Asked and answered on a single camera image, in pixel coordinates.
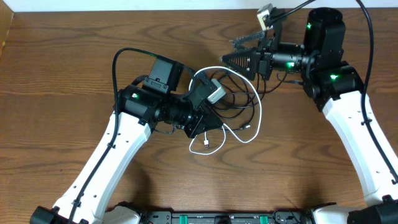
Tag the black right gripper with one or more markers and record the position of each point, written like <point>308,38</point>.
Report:
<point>262,61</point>

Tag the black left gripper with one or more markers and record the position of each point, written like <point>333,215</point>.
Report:
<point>204,121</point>

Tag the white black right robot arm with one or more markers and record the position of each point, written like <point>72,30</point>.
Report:
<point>339,93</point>

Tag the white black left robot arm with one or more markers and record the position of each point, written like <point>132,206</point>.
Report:
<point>140,106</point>

